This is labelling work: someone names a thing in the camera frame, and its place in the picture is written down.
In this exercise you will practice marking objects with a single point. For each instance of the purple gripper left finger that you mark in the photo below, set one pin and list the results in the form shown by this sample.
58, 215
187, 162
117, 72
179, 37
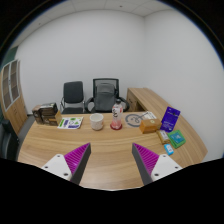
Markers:
70, 166

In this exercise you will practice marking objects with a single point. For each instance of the red round coaster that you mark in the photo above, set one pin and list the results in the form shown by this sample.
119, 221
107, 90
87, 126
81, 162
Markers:
115, 127

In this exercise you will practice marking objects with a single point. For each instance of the black brown boxes stack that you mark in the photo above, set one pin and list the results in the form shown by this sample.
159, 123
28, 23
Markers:
47, 114

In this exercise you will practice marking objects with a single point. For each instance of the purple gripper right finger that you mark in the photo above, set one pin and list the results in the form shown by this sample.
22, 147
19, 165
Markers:
152, 166

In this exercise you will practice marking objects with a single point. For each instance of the small blue box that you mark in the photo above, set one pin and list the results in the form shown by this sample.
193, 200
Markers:
168, 149

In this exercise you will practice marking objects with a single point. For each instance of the grey mesh office chair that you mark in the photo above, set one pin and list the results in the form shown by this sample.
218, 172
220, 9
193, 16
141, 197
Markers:
105, 94

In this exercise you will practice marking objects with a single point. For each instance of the dark armchair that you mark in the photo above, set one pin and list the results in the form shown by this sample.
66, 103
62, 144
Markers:
9, 141

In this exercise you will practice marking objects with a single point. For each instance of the brown cardboard tissue box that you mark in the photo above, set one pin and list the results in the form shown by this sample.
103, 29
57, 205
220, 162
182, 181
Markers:
150, 125

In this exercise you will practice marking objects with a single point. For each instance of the black office chair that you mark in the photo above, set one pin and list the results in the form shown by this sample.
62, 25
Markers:
73, 94

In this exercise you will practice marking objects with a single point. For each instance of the wooden glass-door cabinet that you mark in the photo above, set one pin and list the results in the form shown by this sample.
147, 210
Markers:
12, 101

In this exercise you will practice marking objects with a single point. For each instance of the clear plastic water bottle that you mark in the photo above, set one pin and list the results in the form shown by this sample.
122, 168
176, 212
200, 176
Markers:
117, 111

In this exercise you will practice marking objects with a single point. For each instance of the green box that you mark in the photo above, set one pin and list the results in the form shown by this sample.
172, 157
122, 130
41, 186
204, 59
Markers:
176, 138

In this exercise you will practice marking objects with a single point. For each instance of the small yellow packet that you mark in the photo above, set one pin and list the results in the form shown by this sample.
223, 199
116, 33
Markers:
163, 136

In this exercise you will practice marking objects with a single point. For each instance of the white ceramic mug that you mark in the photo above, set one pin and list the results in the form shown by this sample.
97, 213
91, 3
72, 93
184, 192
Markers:
96, 121

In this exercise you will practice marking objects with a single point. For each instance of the purple standing card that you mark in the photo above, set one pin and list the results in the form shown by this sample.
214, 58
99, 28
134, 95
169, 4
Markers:
169, 119

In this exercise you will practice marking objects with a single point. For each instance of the white green leaflet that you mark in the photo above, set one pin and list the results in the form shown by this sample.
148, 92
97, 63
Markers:
71, 123

